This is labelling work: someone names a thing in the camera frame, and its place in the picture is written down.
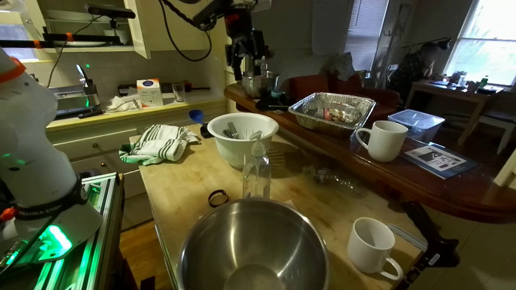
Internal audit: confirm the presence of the cream drawer cabinet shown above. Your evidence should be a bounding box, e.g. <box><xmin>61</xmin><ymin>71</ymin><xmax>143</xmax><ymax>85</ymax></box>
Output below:
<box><xmin>45</xmin><ymin>98</ymin><xmax>227</xmax><ymax>179</ymax></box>

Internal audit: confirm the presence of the paper towel roll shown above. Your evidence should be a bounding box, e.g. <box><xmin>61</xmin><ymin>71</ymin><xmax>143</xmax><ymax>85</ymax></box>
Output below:
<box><xmin>135</xmin><ymin>77</ymin><xmax>164</xmax><ymax>108</ymax></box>

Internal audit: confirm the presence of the grey metal countertop appliance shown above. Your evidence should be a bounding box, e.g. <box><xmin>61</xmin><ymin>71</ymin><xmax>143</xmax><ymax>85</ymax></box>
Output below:
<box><xmin>50</xmin><ymin>63</ymin><xmax>106</xmax><ymax>121</ymax></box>

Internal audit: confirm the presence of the white ceramic mug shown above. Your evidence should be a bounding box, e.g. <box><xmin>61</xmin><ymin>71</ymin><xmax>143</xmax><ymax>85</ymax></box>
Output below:
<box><xmin>345</xmin><ymin>216</ymin><xmax>406</xmax><ymax>282</ymax></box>
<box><xmin>353</xmin><ymin>119</ymin><xmax>409</xmax><ymax>164</ymax></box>

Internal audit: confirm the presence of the clear plastic water bottle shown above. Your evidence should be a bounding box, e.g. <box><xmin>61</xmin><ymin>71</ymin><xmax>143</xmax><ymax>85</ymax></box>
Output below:
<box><xmin>240</xmin><ymin>69</ymin><xmax>258</xmax><ymax>98</ymax></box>

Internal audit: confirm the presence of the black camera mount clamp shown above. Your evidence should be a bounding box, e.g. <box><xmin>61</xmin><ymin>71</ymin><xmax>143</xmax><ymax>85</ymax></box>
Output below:
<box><xmin>393</xmin><ymin>200</ymin><xmax>462</xmax><ymax>290</ymax></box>

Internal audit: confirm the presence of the blue round cup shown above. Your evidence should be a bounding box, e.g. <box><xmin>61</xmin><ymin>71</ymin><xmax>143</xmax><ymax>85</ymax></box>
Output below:
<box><xmin>187</xmin><ymin>108</ymin><xmax>206</xmax><ymax>126</ymax></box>

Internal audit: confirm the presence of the clear lidded plastic container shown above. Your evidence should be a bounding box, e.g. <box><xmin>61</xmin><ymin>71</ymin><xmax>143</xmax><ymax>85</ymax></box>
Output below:
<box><xmin>385</xmin><ymin>108</ymin><xmax>446</xmax><ymax>142</ymax></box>

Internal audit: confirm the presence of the aluminium foil tray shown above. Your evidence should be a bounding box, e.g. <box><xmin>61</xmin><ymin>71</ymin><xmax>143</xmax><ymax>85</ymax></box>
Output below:
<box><xmin>287</xmin><ymin>90</ymin><xmax>377</xmax><ymax>135</ymax></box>

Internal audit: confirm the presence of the white chair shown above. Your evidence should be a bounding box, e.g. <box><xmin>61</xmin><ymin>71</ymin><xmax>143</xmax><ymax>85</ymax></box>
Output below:
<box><xmin>477</xmin><ymin>90</ymin><xmax>516</xmax><ymax>158</ymax></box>

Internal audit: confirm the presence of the white plastic colander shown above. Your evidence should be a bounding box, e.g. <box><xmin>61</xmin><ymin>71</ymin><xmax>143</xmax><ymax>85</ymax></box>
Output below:
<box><xmin>204</xmin><ymin>111</ymin><xmax>280</xmax><ymax>171</ymax></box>

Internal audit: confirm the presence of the black hair tie ring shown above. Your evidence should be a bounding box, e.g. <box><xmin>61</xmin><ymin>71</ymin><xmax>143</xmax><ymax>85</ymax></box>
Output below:
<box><xmin>206</xmin><ymin>189</ymin><xmax>232</xmax><ymax>210</ymax></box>

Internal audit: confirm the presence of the clear soap pump bottle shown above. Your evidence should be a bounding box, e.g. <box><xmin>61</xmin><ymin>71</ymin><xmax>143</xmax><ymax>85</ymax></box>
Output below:
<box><xmin>240</xmin><ymin>131</ymin><xmax>272</xmax><ymax>201</ymax></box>

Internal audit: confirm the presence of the printed booklet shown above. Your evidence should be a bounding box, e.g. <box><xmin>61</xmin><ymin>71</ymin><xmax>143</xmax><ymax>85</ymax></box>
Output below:
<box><xmin>401</xmin><ymin>142</ymin><xmax>477</xmax><ymax>181</ymax></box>

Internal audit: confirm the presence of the white green striped towel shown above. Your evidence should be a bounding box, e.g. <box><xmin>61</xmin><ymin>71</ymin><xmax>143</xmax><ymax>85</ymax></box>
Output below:
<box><xmin>117</xmin><ymin>123</ymin><xmax>201</xmax><ymax>168</ymax></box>

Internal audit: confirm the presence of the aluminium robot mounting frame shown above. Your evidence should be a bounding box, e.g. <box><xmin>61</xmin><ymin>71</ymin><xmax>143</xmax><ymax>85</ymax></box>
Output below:
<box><xmin>0</xmin><ymin>171</ymin><xmax>125</xmax><ymax>290</ymax></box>

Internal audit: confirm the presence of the brown wooden desk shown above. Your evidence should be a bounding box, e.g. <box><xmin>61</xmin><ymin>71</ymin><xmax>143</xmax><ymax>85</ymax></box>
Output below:
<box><xmin>404</xmin><ymin>79</ymin><xmax>504</xmax><ymax>147</ymax></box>

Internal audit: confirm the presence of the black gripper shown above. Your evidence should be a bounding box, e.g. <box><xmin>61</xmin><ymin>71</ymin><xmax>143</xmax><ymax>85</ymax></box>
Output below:
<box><xmin>224</xmin><ymin>29</ymin><xmax>272</xmax><ymax>82</ymax></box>

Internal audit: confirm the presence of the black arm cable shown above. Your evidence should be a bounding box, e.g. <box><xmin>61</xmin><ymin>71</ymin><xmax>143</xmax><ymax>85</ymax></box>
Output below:
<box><xmin>158</xmin><ymin>0</ymin><xmax>216</xmax><ymax>63</ymax></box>

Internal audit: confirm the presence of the silver metal mixing bowl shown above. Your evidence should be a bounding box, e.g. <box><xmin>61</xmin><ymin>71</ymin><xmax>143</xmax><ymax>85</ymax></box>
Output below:
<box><xmin>175</xmin><ymin>197</ymin><xmax>330</xmax><ymax>290</ymax></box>

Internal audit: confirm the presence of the black stereo camera bar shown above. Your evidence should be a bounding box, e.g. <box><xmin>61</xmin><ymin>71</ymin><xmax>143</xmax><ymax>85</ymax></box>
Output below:
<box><xmin>87</xmin><ymin>3</ymin><xmax>137</xmax><ymax>21</ymax></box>

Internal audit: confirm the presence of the small grey metal object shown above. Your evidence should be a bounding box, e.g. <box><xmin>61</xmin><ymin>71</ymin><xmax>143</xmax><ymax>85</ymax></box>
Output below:
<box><xmin>222</xmin><ymin>121</ymin><xmax>241</xmax><ymax>140</ymax></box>

